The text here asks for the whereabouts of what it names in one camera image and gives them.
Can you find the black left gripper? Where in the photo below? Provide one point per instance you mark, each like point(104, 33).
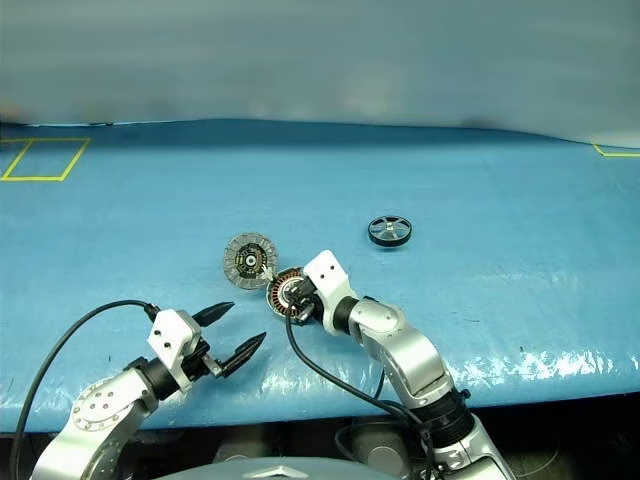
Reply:
point(200, 362)

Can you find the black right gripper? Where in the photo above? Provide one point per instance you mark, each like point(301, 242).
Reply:
point(306, 294)

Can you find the motor housing with copper coils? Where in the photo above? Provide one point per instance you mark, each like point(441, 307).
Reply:
point(277, 302)

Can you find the black silver spoked rotor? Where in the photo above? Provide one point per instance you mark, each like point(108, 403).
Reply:
point(390, 231)

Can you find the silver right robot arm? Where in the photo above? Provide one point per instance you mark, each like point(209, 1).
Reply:
point(415, 350)

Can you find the grey robot torso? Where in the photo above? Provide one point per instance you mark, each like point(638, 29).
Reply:
point(265, 470)

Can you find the blue table cover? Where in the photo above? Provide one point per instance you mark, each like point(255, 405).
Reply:
point(450, 300)

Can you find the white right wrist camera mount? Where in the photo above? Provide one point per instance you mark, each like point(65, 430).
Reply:
point(327, 272)

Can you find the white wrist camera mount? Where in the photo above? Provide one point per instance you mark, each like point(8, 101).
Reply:
point(170, 335)
point(327, 272)

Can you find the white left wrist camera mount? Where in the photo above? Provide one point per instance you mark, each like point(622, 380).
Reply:
point(170, 335)

